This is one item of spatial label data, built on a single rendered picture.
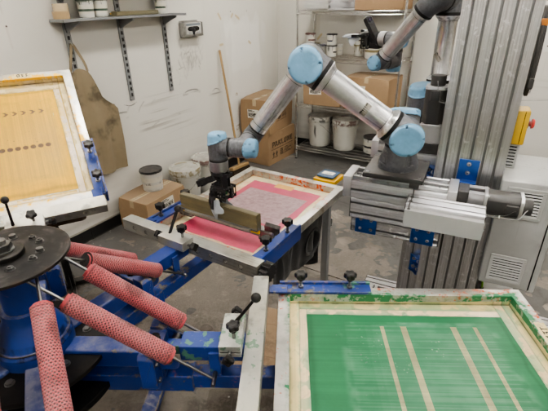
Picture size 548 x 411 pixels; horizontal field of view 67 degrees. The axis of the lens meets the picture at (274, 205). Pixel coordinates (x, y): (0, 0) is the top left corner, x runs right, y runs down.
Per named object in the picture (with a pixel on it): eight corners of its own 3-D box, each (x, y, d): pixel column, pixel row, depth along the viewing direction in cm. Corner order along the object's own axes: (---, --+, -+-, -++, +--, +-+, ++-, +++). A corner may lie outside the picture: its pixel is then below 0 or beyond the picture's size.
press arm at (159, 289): (270, 211, 216) (270, 201, 213) (280, 214, 213) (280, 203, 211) (46, 377, 123) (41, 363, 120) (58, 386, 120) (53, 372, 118)
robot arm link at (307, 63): (428, 126, 148) (304, 34, 142) (435, 139, 135) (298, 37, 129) (405, 152, 153) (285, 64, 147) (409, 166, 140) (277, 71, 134)
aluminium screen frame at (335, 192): (251, 172, 240) (250, 166, 239) (344, 193, 212) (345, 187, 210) (148, 232, 181) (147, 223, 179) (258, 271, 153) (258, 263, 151)
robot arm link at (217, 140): (224, 135, 152) (202, 134, 154) (227, 164, 157) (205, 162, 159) (231, 130, 159) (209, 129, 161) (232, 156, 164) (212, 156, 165)
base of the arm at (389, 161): (420, 162, 166) (423, 138, 161) (414, 175, 153) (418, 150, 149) (382, 157, 171) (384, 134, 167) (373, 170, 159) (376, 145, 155)
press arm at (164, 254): (178, 249, 161) (176, 238, 158) (189, 254, 158) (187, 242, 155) (143, 271, 148) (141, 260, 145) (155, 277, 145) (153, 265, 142)
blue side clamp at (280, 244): (290, 236, 178) (290, 221, 175) (301, 238, 176) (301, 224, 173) (250, 271, 156) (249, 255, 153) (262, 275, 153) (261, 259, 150)
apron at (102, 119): (125, 164, 372) (101, 38, 325) (130, 165, 369) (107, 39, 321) (72, 184, 332) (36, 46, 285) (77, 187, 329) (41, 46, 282)
